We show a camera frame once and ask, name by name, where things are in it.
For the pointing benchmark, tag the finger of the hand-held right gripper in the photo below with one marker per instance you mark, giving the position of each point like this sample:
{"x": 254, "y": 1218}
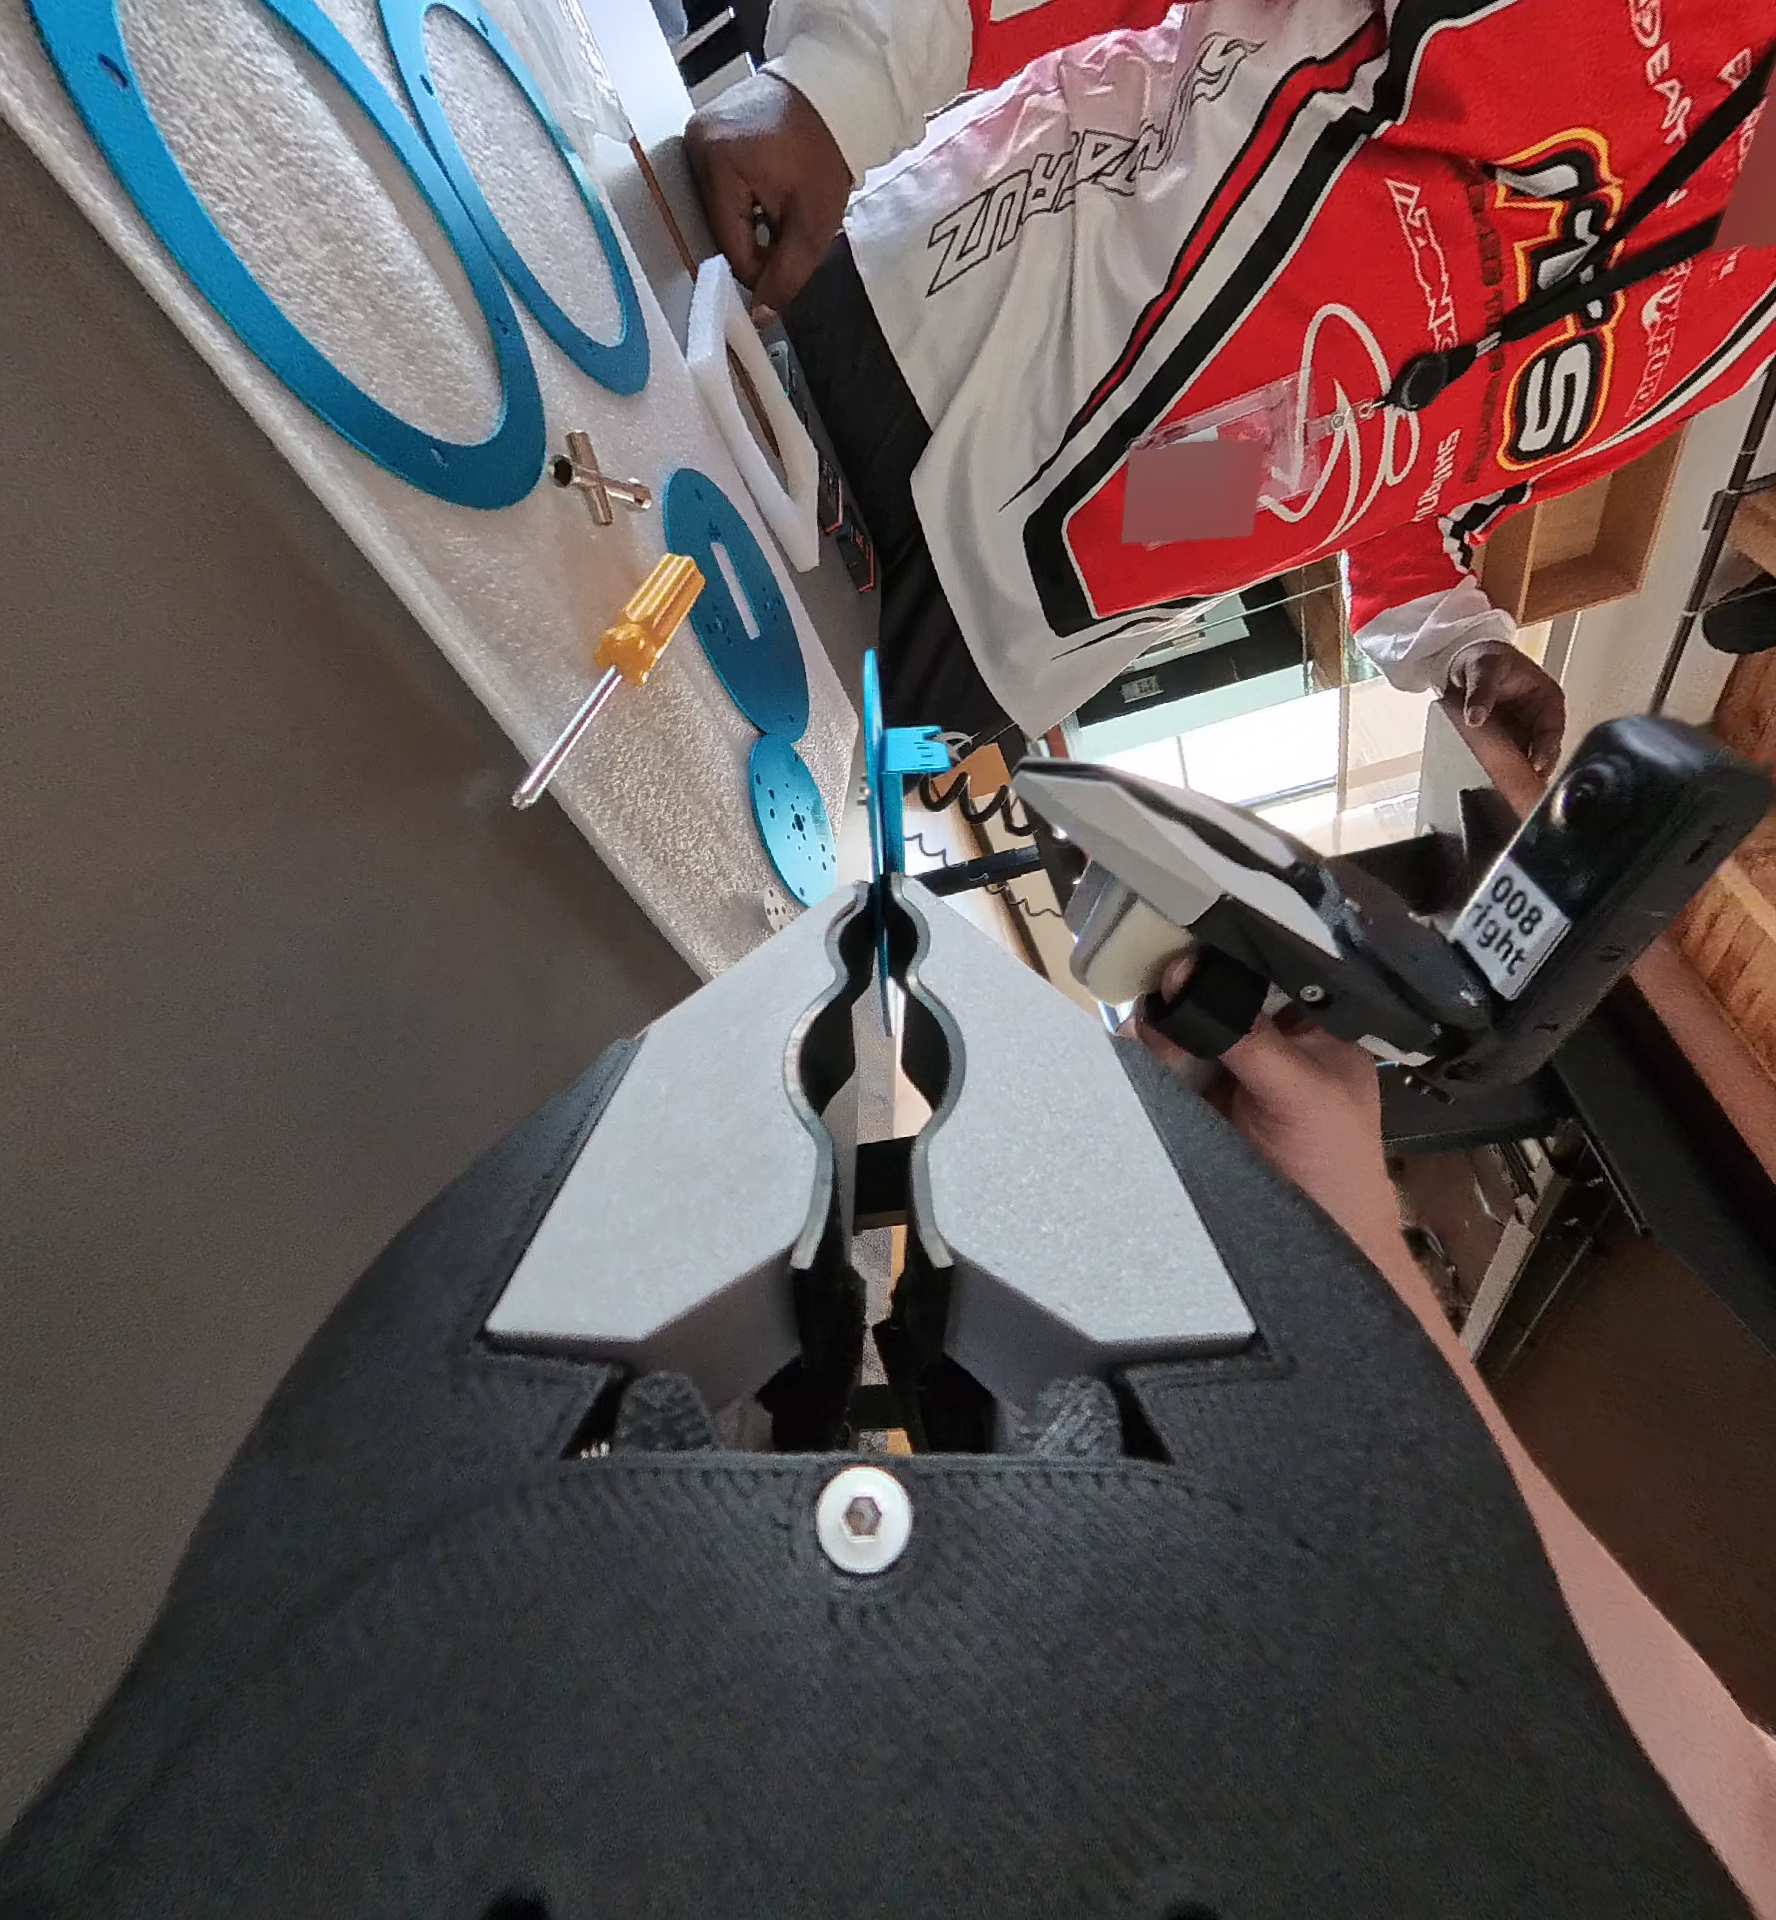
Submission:
{"x": 1039, "y": 777}
{"x": 1173, "y": 855}

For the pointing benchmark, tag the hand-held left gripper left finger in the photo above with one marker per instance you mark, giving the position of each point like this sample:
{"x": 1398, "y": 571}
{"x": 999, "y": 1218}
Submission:
{"x": 649, "y": 1200}

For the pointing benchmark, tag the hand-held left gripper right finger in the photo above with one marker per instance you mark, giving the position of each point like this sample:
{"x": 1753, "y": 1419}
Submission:
{"x": 1082, "y": 1184}

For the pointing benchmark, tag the blue square metal bracket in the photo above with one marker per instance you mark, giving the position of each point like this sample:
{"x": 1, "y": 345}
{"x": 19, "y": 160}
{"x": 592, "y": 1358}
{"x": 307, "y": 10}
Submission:
{"x": 918, "y": 746}

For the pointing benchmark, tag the small blue perforated disc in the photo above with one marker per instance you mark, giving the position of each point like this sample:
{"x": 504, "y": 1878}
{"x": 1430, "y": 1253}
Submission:
{"x": 876, "y": 781}
{"x": 795, "y": 819}

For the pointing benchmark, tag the metal cross wrench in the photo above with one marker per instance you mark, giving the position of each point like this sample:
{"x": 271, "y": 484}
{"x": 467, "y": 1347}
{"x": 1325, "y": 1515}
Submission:
{"x": 600, "y": 481}

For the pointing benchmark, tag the person's right forearm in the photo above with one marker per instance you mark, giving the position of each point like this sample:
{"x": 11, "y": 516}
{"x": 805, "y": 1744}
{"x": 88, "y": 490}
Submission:
{"x": 1579, "y": 1575}

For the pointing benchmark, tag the dark desk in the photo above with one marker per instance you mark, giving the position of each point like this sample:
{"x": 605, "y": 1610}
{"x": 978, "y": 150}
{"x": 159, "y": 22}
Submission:
{"x": 152, "y": 900}

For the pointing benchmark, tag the person's right hand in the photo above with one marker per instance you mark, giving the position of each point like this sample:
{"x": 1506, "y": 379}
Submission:
{"x": 1308, "y": 1111}

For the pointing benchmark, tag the small white perforated part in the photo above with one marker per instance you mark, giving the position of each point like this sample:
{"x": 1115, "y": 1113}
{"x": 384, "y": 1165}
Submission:
{"x": 781, "y": 908}

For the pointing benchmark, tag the large blue slotted disc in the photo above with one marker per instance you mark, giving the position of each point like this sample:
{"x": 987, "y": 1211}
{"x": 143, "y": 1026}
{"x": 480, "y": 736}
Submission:
{"x": 752, "y": 660}

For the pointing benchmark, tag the clear badge holder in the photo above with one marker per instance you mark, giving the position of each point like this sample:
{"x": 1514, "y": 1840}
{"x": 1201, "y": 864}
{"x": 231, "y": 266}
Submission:
{"x": 1300, "y": 435}

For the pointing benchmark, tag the white foam sheet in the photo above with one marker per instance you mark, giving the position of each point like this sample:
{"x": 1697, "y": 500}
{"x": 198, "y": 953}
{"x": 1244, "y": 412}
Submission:
{"x": 378, "y": 451}

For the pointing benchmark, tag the white foam frame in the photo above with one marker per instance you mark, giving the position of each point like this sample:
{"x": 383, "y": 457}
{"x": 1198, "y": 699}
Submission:
{"x": 708, "y": 360}

